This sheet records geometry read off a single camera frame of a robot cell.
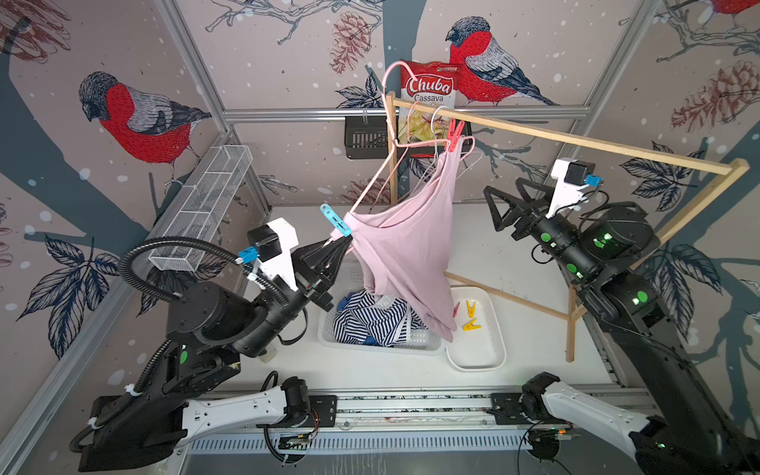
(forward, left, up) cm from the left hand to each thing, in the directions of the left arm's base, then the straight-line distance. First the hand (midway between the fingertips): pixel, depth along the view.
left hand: (347, 231), depth 42 cm
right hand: (+14, -27, -3) cm, 30 cm away
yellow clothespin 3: (+12, -32, -54) cm, 63 cm away
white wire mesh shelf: (+27, +45, -24) cm, 58 cm away
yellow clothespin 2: (+7, -31, -54) cm, 63 cm away
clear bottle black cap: (-1, +29, -55) cm, 62 cm away
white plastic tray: (+3, -33, -56) cm, 65 cm away
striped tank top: (+4, -6, -42) cm, 43 cm away
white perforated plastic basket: (+2, -18, -53) cm, 56 cm away
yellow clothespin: (+12, -27, -54) cm, 61 cm away
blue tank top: (+12, +8, -49) cm, 51 cm away
